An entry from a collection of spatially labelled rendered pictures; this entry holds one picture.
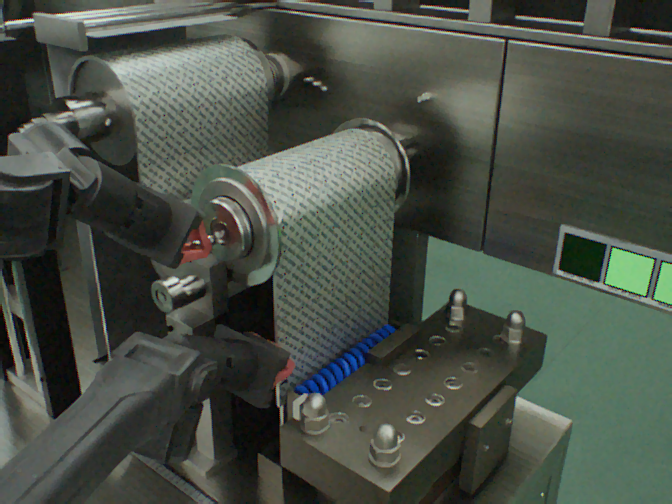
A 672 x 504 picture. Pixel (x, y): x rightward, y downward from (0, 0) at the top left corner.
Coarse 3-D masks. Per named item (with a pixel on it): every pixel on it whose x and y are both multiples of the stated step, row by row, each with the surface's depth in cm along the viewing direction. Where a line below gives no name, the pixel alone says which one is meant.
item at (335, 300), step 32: (384, 224) 95; (320, 256) 86; (352, 256) 91; (384, 256) 98; (288, 288) 83; (320, 288) 88; (352, 288) 94; (384, 288) 100; (288, 320) 84; (320, 320) 90; (352, 320) 96; (384, 320) 103; (320, 352) 92; (288, 384) 88
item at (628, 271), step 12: (612, 252) 87; (624, 252) 86; (612, 264) 87; (624, 264) 86; (636, 264) 85; (648, 264) 85; (612, 276) 88; (624, 276) 87; (636, 276) 86; (648, 276) 85; (624, 288) 88; (636, 288) 87
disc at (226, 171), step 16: (208, 176) 81; (224, 176) 79; (240, 176) 77; (192, 192) 84; (256, 192) 77; (272, 208) 76; (272, 224) 77; (272, 240) 78; (272, 256) 78; (256, 272) 81; (272, 272) 80
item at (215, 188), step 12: (384, 144) 95; (396, 168) 95; (216, 180) 80; (228, 180) 78; (396, 180) 95; (204, 192) 82; (216, 192) 80; (228, 192) 79; (240, 192) 78; (252, 204) 77; (252, 216) 78; (264, 228) 77; (264, 240) 78; (252, 252) 80; (264, 252) 78; (228, 264) 84; (240, 264) 82; (252, 264) 81
